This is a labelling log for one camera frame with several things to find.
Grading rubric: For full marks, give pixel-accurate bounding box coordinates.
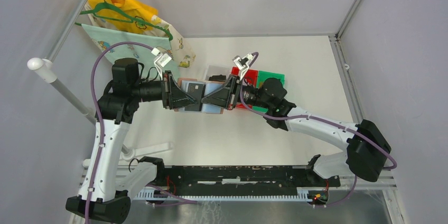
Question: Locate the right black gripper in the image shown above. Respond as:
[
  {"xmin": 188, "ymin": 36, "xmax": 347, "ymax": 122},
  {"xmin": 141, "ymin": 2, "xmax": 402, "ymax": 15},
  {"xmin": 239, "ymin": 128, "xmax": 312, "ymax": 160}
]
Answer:
[{"xmin": 201, "ymin": 75, "xmax": 270, "ymax": 111}]

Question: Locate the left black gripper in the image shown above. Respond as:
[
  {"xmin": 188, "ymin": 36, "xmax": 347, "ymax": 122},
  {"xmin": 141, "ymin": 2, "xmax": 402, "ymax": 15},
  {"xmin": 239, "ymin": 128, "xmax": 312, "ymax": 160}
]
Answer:
[{"xmin": 133, "ymin": 70, "xmax": 199, "ymax": 110}]

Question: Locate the tan leather card holder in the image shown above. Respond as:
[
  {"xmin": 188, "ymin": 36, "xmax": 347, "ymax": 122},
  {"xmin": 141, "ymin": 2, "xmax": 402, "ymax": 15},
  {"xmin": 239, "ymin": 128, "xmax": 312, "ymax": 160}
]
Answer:
[{"xmin": 175, "ymin": 78, "xmax": 223, "ymax": 114}]

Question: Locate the black credit card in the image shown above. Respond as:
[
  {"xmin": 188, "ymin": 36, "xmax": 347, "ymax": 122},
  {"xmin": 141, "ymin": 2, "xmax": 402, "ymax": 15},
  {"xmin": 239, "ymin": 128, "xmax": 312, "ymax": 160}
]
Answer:
[{"xmin": 185, "ymin": 82, "xmax": 206, "ymax": 112}]

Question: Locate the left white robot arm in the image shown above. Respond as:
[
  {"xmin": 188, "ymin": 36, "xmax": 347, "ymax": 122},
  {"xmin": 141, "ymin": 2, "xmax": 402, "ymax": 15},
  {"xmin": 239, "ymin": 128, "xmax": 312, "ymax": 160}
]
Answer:
[{"xmin": 66, "ymin": 58, "xmax": 195, "ymax": 223}]

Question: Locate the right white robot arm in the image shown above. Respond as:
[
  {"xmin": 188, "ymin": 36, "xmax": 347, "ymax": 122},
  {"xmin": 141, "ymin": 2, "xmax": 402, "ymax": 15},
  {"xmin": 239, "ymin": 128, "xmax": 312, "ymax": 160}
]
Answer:
[{"xmin": 201, "ymin": 76, "xmax": 397, "ymax": 186}]

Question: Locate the white plastic bin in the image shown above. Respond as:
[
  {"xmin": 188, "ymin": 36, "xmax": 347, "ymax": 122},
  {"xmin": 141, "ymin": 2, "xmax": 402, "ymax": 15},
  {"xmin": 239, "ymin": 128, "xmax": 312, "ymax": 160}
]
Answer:
[{"xmin": 203, "ymin": 65, "xmax": 232, "ymax": 81}]

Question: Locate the red plastic bin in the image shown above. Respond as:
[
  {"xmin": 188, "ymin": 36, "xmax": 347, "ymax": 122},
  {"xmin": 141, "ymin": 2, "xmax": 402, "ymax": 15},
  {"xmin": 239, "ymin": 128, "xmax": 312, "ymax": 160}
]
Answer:
[{"xmin": 231, "ymin": 67, "xmax": 259, "ymax": 87}]

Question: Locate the cream patterned cloth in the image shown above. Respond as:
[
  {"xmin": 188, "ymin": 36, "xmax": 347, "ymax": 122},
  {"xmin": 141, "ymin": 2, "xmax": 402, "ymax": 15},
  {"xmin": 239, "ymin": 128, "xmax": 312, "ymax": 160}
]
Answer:
[{"xmin": 150, "ymin": 15, "xmax": 196, "ymax": 68}]

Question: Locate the green plastic bin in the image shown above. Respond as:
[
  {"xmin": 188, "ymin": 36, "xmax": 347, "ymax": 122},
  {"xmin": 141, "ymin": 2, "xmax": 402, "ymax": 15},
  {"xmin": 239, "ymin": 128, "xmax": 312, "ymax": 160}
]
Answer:
[{"xmin": 253, "ymin": 71, "xmax": 287, "ymax": 113}]

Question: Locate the yellow garment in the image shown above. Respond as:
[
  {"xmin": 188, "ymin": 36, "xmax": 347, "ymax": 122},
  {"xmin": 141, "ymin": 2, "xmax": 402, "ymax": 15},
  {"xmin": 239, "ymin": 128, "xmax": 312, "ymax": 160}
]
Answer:
[{"xmin": 87, "ymin": 0, "xmax": 163, "ymax": 35}]

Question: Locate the light green patterned cloth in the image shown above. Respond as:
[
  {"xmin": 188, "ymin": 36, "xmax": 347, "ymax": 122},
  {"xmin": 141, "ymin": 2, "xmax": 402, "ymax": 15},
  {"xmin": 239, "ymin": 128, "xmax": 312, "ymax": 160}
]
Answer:
[{"xmin": 81, "ymin": 23, "xmax": 183, "ymax": 80}]

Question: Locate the green clothes hanger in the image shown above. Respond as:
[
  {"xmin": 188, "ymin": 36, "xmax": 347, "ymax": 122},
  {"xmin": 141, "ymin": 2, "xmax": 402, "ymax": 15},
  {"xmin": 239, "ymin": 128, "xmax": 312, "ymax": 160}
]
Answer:
[{"xmin": 79, "ymin": 2, "xmax": 173, "ymax": 41}]

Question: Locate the metal clothes rack pole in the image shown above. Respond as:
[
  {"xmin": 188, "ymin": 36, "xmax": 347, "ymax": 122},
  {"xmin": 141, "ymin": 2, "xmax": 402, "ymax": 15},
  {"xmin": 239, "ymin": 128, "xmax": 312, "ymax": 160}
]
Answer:
[{"xmin": 27, "ymin": 0, "xmax": 134, "ymax": 156}]

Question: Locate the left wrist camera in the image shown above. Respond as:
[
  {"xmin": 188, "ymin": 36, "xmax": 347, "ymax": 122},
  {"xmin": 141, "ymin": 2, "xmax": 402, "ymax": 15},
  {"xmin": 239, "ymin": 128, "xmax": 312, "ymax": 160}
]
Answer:
[{"xmin": 151, "ymin": 48, "xmax": 173, "ymax": 79}]

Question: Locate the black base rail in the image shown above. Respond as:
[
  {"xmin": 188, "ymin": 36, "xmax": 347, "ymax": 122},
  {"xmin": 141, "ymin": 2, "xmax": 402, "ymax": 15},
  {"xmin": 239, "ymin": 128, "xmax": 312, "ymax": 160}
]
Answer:
[{"xmin": 152, "ymin": 165, "xmax": 341, "ymax": 196}]

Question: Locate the white cable duct strip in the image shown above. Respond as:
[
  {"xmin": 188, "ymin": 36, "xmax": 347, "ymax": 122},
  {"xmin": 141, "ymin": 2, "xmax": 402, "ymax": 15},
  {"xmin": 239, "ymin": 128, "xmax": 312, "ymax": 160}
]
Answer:
[{"xmin": 134, "ymin": 188, "xmax": 312, "ymax": 202}]

